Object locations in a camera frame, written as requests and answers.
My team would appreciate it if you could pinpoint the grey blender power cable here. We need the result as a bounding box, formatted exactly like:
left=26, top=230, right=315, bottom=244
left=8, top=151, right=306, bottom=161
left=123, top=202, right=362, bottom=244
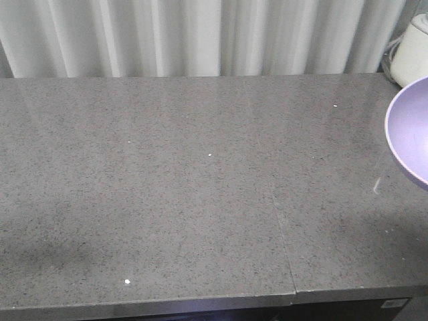
left=381, top=36, right=404, bottom=84

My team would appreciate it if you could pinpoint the purple plastic bowl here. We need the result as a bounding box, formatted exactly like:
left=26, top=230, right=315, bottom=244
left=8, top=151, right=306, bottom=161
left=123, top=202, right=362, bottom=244
left=384, top=76, right=427, bottom=190

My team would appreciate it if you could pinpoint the black built-in drawer appliance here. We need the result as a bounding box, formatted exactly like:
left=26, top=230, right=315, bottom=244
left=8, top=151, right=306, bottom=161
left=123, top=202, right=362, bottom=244
left=193, top=298, right=411, bottom=320

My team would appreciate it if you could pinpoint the white blender with clear jar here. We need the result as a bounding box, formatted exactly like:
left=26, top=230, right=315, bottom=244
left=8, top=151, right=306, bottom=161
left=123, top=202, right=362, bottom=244
left=391, top=12, right=427, bottom=87

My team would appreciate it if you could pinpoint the white pleated curtain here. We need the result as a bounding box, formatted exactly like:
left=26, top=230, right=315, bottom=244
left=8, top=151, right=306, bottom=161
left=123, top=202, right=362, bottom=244
left=1, top=1, right=417, bottom=78

